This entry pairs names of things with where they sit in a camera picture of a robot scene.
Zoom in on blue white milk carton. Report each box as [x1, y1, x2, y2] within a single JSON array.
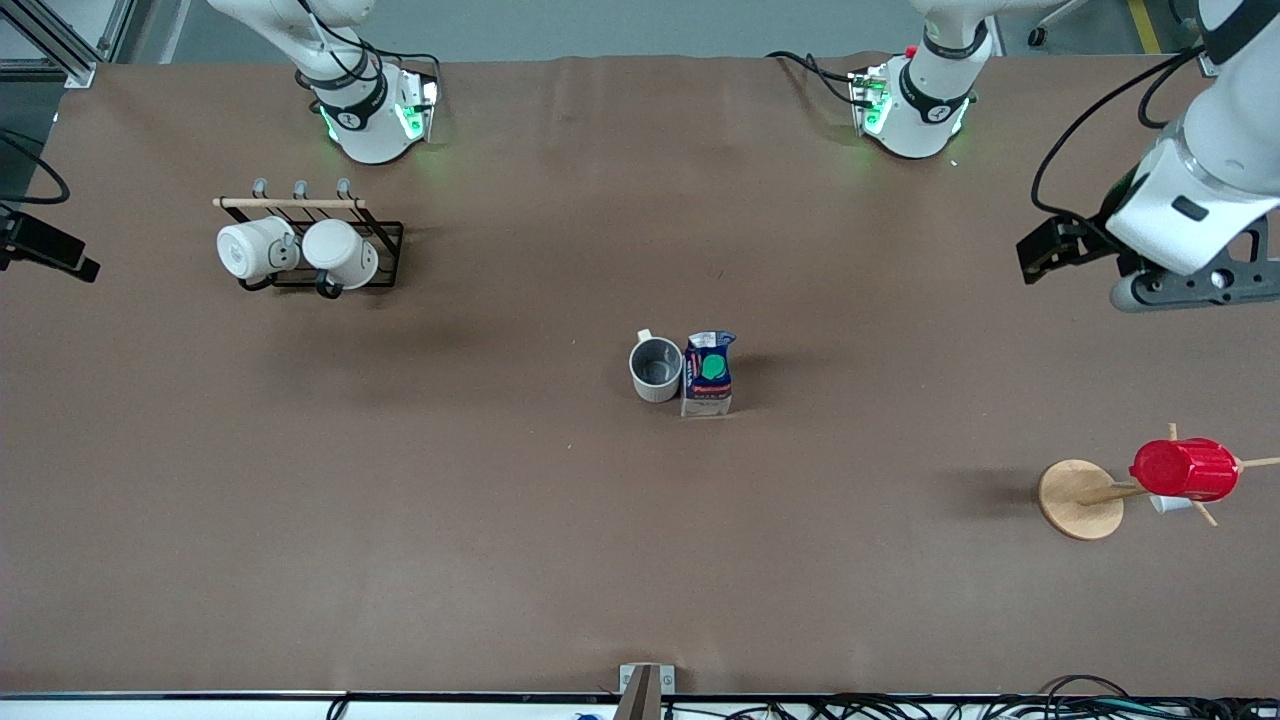
[[680, 331, 737, 419]]

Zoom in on grey ceramic mug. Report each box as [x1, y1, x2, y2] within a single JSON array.
[[628, 329, 685, 404]]

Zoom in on red ribbed plastic cup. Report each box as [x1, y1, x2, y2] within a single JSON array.
[[1130, 438, 1241, 503]]

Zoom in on white mug with round print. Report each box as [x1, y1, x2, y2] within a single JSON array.
[[216, 216, 301, 282]]

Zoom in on white chair leg with caster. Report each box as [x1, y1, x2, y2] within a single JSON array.
[[1028, 0, 1096, 48]]

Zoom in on wooden mug tree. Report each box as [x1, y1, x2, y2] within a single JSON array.
[[1037, 422, 1280, 542]]

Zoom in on metal base connector box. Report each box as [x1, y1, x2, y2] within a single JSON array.
[[398, 75, 441, 143], [850, 65, 891, 136]]

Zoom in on plain white mug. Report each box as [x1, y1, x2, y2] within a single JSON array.
[[301, 219, 380, 291]]

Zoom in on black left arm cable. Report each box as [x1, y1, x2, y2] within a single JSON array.
[[1032, 45, 1216, 216]]

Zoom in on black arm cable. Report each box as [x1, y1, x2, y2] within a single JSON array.
[[1032, 45, 1216, 216], [300, 0, 443, 86]]

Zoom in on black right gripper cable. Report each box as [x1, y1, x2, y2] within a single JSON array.
[[0, 130, 71, 206]]

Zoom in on aluminium frame profile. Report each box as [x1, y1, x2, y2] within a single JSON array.
[[0, 0, 136, 89]]

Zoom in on black wire mug rack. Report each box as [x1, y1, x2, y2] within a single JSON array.
[[212, 178, 405, 299]]

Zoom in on black base cable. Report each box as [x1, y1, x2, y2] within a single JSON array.
[[766, 50, 863, 108]]

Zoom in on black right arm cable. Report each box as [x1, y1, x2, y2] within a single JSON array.
[[300, 0, 443, 86]]

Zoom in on black cable bundle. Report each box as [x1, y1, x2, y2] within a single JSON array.
[[660, 675, 1280, 720]]

